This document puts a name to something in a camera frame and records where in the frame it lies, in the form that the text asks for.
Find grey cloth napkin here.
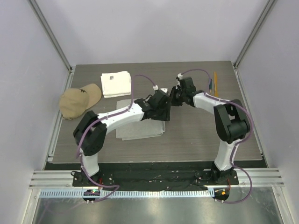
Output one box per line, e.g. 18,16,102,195
115,98,166,141

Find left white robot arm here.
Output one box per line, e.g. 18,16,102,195
71,89,172,186

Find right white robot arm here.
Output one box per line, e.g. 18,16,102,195
171,74,251,184

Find yellow wooden knife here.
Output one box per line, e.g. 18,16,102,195
214,71,219,97

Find white folded towel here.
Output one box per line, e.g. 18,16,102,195
100,71,131,98

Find tan baseball cap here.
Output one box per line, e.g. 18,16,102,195
59,84,102,120

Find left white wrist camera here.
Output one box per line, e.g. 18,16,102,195
153,85,168,94

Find green handled wooden spoon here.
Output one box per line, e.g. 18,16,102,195
209,78,213,95

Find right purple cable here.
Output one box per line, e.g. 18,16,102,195
179,68,255,203

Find purple cable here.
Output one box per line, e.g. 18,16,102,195
179,68,255,203
74,74,157,203

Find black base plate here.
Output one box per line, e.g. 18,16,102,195
71,161,239,192

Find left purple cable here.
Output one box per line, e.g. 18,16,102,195
74,74,157,203

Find perforated cable duct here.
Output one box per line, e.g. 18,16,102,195
40,189,214,198

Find right aluminium frame post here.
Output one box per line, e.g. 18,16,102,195
233,0,277,70

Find aluminium frame post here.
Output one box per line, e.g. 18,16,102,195
233,0,277,70
28,0,72,72

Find left aluminium frame post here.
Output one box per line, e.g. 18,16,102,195
28,0,72,72

